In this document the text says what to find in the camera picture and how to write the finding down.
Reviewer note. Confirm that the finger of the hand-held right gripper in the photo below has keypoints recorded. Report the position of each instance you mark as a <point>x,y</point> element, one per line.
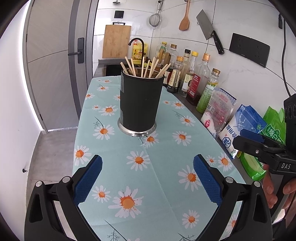
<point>251,134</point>
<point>247,144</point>

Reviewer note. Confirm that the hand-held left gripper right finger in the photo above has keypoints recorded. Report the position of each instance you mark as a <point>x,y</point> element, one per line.
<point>207,179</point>

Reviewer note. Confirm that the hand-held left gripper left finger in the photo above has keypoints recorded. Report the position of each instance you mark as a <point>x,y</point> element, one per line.
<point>89,179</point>

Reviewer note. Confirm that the black cylindrical utensil holder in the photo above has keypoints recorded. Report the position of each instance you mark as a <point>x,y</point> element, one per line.
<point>138,104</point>

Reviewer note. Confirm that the bunch of bamboo chopsticks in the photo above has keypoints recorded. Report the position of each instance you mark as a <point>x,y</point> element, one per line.
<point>152,67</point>

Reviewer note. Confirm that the person's right hand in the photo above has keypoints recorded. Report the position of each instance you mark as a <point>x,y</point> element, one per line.
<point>271,187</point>

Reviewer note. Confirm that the blue and white salt bag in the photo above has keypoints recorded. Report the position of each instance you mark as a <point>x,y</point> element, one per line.
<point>240,125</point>

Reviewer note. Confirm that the green plastic bag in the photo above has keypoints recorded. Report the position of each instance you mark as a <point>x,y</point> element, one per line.
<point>275,125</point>

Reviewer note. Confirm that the transparent bag white granules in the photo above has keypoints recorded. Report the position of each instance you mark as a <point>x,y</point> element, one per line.
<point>217,111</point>

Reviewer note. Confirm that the daisy print tablecloth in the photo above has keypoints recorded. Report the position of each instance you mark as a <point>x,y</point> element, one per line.
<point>166,166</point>

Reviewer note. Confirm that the cooking oil bottle green label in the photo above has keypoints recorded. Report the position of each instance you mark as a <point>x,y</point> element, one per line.
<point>207,95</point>

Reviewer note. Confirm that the tall dark bottle red label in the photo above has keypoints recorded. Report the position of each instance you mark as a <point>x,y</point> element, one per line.
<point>196,88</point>

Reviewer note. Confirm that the clear bottle white green label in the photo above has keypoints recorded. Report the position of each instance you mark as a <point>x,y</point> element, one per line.
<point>188,85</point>

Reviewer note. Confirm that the small dark bottle yellow cap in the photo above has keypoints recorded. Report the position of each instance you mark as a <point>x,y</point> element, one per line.
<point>174,78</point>

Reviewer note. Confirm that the tall bottle black cap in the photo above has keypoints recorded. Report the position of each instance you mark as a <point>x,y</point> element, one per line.
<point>187,60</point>

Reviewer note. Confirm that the dark bottle with red label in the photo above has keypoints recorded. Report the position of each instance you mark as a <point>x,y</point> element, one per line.
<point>174,54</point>

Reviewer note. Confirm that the black sink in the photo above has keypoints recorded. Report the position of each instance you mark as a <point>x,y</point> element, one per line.
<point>113,69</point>

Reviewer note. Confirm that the grey door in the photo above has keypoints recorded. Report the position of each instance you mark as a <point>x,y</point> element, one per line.
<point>50,69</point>

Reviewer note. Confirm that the clear bottle amber liquid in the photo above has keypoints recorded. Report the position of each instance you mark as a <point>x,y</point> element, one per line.
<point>163,53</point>

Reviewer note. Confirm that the wooden spatula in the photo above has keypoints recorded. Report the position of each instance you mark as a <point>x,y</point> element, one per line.
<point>184,23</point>

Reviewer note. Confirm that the yellow dish soap bottle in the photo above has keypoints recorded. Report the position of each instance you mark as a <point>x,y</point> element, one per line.
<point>136,54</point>

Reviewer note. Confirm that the wooden cutting board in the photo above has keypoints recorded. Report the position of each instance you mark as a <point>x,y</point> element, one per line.
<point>116,41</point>

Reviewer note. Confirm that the black curved faucet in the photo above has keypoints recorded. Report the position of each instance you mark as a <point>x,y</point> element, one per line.
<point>138,39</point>

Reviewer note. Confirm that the metal mesh strainer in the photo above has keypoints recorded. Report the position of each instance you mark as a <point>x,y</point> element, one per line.
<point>155,19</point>

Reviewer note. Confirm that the black wall socket panel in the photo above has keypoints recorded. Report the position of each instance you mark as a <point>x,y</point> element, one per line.
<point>249,49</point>

